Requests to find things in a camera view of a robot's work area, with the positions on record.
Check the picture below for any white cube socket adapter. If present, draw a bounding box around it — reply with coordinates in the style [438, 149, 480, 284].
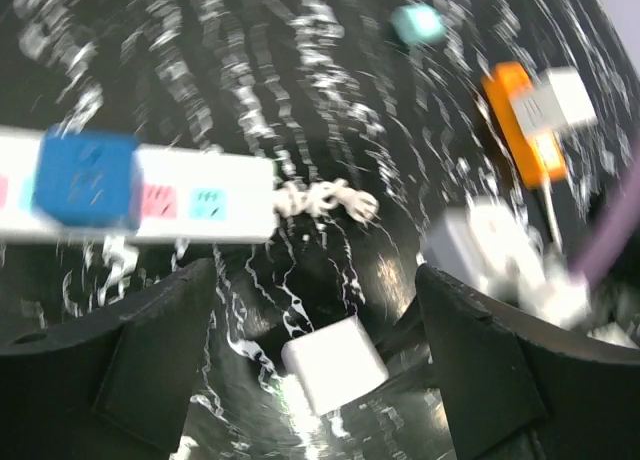
[510, 67, 597, 137]

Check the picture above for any blue cube socket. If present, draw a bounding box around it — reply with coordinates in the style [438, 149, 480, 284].
[32, 129, 143, 231]

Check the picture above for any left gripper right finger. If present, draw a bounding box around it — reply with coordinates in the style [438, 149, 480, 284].
[415, 264, 639, 459]

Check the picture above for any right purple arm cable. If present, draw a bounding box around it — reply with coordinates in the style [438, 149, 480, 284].
[569, 129, 640, 281]

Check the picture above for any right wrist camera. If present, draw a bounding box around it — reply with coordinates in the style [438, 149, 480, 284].
[421, 197, 592, 329]

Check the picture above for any white plug with cord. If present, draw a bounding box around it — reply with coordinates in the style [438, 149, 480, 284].
[273, 179, 379, 224]

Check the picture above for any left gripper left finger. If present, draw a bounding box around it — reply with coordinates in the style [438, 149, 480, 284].
[1, 259, 215, 459]

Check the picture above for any orange power strip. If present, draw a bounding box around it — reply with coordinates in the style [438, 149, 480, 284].
[482, 61, 568, 189]

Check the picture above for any white multicolour power strip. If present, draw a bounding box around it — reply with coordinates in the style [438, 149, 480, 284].
[1, 126, 279, 244]

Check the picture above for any white small charger adapter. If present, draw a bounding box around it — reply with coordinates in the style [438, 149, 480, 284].
[281, 315, 389, 416]

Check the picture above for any teal small cube plug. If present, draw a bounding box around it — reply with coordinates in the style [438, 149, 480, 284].
[390, 4, 446, 46]

